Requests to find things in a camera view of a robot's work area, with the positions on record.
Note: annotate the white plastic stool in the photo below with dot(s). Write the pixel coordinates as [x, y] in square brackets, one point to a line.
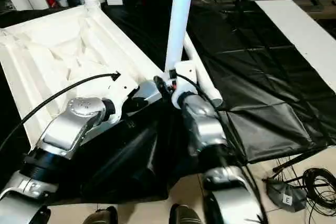
[65, 51]

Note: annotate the black floor device with label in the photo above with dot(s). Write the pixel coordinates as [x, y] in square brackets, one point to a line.
[283, 195]

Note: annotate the dark rounded robot body part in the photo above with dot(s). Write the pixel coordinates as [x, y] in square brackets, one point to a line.
[101, 216]
[185, 216]

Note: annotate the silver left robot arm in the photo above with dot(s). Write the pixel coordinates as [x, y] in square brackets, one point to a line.
[71, 127]

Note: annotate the white flat board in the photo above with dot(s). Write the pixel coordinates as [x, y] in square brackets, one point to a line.
[302, 35]

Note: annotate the black glossy mat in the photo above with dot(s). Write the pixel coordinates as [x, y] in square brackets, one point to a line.
[262, 77]

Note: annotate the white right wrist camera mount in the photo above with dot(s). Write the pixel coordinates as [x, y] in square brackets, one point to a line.
[186, 72]

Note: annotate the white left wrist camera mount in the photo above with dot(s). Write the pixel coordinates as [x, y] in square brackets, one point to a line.
[123, 90]

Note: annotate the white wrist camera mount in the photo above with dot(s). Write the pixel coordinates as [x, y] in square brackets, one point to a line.
[123, 90]
[186, 72]

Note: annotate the black metal table leg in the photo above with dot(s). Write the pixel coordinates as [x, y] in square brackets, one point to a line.
[302, 158]

